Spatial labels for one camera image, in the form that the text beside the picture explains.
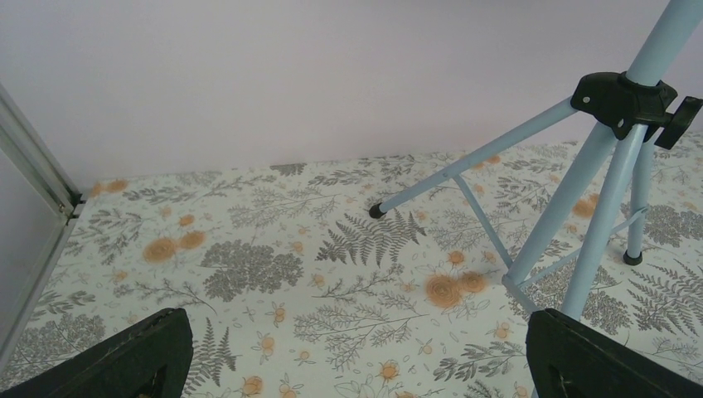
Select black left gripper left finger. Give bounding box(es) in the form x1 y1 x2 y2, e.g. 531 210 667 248
1 308 194 397

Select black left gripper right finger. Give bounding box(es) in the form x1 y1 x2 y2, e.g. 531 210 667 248
526 308 702 398

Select light blue music stand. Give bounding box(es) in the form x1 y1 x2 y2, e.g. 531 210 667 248
369 1 702 320

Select floral patterned table mat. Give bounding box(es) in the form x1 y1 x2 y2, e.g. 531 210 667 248
1 131 702 397

